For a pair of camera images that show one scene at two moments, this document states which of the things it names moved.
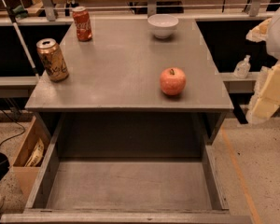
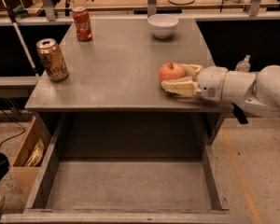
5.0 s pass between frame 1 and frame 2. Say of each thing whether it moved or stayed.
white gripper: moved
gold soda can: stayed
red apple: moved
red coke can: stayed
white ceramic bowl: stayed
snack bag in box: stayed
